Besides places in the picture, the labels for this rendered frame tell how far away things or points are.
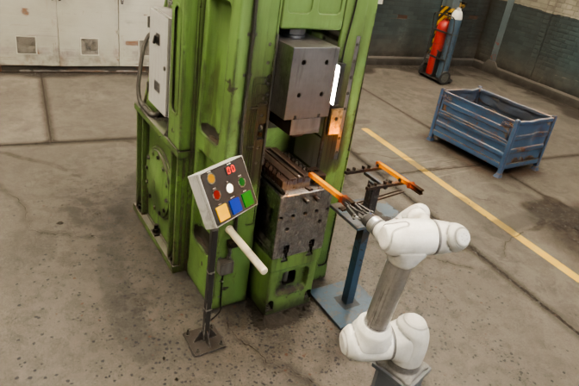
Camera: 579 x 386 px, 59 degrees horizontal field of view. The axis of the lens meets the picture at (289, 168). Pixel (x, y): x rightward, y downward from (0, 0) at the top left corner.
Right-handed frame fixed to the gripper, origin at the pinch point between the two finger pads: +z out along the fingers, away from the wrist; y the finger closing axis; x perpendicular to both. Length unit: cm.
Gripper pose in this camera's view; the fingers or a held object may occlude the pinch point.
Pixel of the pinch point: (347, 202)
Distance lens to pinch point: 269.8
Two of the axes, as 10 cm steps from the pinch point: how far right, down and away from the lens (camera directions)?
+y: 8.4, -1.2, 5.2
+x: 1.5, -8.9, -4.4
